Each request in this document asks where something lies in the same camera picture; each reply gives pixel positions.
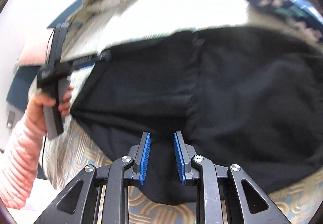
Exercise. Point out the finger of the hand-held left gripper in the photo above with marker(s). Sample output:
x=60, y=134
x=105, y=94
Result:
x=88, y=60

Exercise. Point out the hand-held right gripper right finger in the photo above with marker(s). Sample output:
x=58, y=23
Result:
x=179, y=158

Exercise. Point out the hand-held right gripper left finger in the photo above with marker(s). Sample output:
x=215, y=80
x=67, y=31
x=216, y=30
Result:
x=144, y=158

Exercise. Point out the black pants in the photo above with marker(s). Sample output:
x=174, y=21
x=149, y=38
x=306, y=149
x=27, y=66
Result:
x=214, y=87

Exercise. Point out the person's left forearm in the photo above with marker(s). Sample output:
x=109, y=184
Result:
x=17, y=158

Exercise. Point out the person's left hand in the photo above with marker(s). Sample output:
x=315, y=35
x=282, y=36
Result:
x=35, y=110

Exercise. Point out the pink pillow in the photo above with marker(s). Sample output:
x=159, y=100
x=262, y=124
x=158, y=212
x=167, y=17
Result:
x=32, y=55

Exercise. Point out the bed with patterned grey sheet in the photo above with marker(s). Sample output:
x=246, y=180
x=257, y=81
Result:
x=191, y=2

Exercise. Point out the folded blue star blanket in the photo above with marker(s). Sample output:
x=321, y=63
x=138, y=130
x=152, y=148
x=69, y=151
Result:
x=282, y=7

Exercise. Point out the wall socket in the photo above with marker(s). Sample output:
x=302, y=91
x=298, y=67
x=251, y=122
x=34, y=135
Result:
x=10, y=119

